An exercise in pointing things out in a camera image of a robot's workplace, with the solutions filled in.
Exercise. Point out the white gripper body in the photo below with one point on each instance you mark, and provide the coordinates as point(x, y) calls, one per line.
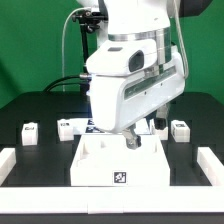
point(126, 85)

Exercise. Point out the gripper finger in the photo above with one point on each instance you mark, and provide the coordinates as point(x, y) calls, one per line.
point(133, 141)
point(161, 117)

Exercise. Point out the white square tabletop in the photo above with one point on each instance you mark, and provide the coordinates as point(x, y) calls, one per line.
point(104, 160)

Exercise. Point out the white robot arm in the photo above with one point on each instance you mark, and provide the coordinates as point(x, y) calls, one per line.
point(139, 20)

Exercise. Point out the white sheet with fiducial tags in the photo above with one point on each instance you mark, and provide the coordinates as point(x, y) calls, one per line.
point(87, 126)

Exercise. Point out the white U-shaped obstacle fence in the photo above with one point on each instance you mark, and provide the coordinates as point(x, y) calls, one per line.
point(98, 200)

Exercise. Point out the black camera on stand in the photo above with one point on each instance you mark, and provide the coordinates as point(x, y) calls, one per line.
point(89, 23)

